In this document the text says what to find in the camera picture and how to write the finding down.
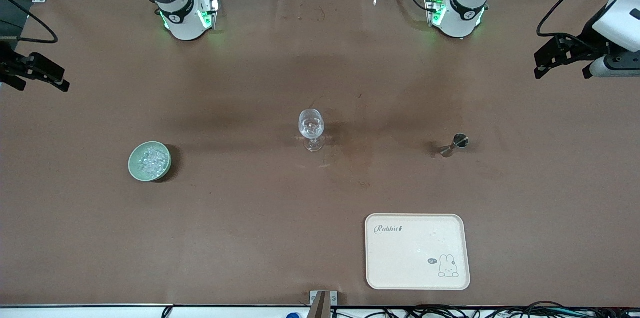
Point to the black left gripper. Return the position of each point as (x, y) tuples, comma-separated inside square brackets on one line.
[(586, 40)]

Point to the clear ice cubes pile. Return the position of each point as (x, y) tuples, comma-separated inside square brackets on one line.
[(152, 160)]

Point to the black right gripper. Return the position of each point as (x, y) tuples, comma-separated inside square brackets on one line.
[(11, 66)]

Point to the metal bracket with wooden post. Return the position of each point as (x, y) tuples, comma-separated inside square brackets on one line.
[(323, 304)]

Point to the cream rabbit print tray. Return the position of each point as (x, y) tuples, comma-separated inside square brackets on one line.
[(410, 258)]

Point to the clear wine glass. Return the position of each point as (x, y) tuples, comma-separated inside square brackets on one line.
[(311, 126)]

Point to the green ceramic bowl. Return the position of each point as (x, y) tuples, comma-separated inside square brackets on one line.
[(133, 168)]

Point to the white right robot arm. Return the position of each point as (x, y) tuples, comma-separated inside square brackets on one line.
[(182, 23)]

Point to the brown table mat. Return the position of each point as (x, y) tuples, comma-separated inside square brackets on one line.
[(250, 233)]

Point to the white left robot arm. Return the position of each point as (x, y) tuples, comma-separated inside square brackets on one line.
[(462, 13)]

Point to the steel double jigger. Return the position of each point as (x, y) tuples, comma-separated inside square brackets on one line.
[(459, 141)]

